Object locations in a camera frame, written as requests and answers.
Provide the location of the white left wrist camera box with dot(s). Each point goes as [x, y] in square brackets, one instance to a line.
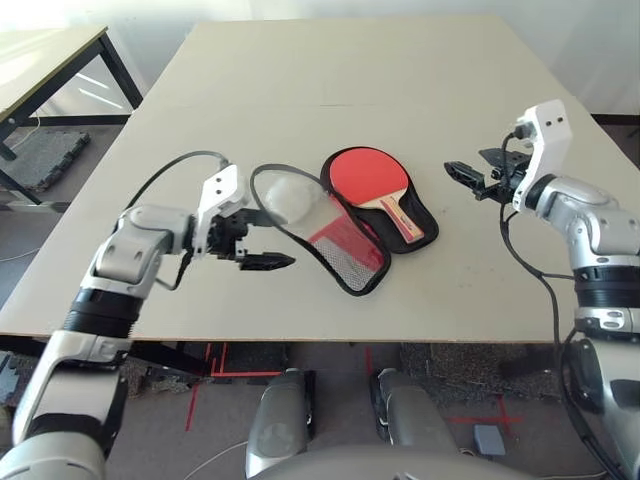
[222, 187]

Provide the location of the grey robot thigh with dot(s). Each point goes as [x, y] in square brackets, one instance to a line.
[277, 425]
[410, 415]

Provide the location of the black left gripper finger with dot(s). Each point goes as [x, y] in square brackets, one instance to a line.
[255, 218]
[267, 261]

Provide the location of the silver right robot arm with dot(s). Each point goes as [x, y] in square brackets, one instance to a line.
[590, 210]

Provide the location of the red ping-pong paddle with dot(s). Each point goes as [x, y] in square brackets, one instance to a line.
[360, 175]

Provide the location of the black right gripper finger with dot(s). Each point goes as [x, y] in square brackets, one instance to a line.
[467, 176]
[500, 157]

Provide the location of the grey robot torso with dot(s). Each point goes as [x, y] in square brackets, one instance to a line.
[375, 465]

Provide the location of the grey robot left thigh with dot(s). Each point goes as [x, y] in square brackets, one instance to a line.
[277, 425]

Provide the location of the small grey floor box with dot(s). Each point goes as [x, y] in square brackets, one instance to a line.
[489, 439]

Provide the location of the dark grey foam mat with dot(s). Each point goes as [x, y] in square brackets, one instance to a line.
[45, 155]

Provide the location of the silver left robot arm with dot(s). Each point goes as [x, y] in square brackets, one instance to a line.
[135, 235]

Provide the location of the grey robot right thigh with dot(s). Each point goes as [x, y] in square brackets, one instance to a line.
[410, 415]

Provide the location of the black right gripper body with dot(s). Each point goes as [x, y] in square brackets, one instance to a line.
[505, 182]

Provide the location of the black speckled floor mat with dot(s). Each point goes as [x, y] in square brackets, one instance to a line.
[450, 370]

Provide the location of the black-framed side table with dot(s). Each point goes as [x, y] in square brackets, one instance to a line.
[30, 65]

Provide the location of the red black paddle case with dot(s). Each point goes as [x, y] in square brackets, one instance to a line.
[350, 250]

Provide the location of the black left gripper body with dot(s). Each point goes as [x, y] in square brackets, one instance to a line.
[227, 235]

